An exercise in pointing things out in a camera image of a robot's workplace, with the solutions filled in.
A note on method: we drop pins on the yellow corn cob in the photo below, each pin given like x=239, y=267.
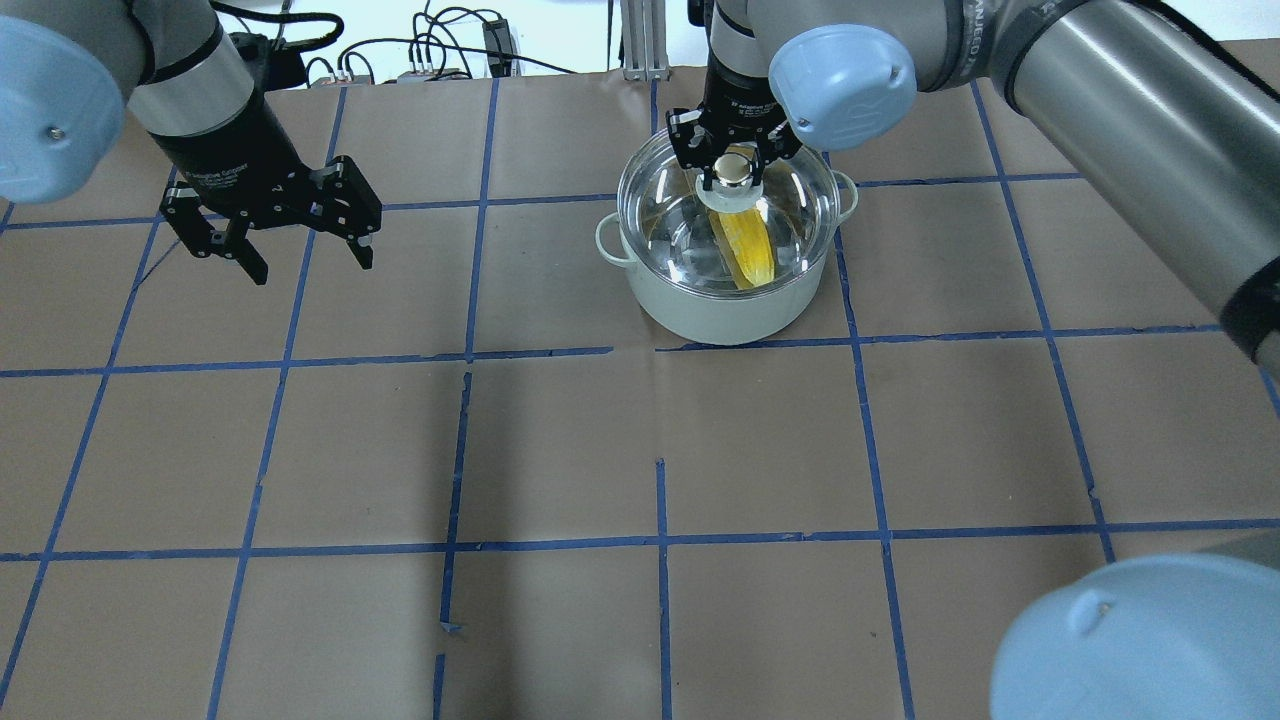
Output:
x=744, y=242

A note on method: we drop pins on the black power adapter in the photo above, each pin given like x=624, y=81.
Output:
x=500, y=48

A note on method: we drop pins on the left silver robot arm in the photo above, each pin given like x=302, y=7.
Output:
x=72, y=71

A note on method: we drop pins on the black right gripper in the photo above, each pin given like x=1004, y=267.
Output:
x=738, y=103

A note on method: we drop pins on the aluminium frame post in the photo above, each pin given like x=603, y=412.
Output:
x=644, y=40

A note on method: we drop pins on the pale green steel pot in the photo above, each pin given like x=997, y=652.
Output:
x=718, y=322

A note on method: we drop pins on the glass pot lid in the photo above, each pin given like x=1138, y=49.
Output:
x=663, y=220

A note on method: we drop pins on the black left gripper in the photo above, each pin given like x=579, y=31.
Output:
x=232, y=141

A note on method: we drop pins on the usb hub strip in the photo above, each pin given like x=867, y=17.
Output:
x=431, y=74

